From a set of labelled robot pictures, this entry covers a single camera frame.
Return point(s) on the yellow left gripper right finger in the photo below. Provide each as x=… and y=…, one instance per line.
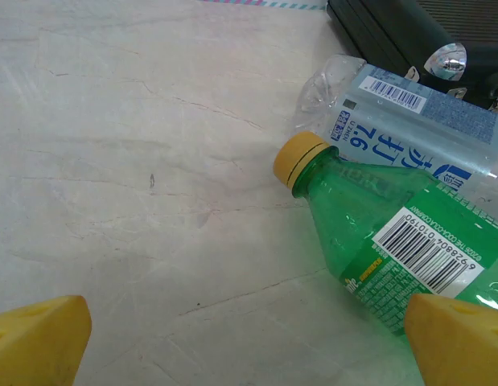
x=462, y=350

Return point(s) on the green Sprite bottle yellow cap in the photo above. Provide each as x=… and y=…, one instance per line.
x=353, y=209

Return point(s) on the black hard case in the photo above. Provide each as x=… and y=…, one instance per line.
x=393, y=28

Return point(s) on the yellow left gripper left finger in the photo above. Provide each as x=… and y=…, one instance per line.
x=35, y=346

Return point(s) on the clear bottle light blue label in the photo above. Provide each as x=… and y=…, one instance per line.
x=413, y=120

